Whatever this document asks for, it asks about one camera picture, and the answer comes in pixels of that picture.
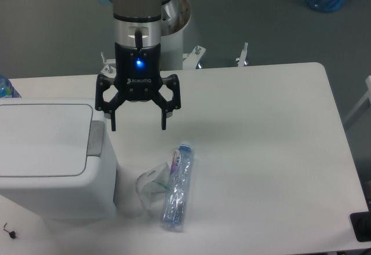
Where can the blue water bottle at edge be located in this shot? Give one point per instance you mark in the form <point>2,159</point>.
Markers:
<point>7,89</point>

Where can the white frame at right edge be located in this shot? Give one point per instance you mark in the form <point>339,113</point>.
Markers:
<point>361,106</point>

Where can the white push-lid trash can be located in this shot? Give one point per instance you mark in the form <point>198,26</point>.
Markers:
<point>57,159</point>

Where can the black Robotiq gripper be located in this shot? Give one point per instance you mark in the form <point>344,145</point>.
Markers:
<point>137,79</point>

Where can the crumpled white plastic wrapper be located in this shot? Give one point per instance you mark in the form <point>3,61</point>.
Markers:
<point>151,187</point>

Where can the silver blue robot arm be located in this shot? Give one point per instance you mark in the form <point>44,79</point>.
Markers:
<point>139,26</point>

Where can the black device at table edge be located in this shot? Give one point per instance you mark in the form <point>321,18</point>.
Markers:
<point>361,225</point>

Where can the clear plastic water bottle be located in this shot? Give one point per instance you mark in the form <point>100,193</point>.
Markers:
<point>177,188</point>

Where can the small black metal clip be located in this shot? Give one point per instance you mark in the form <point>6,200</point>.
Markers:
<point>12,234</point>

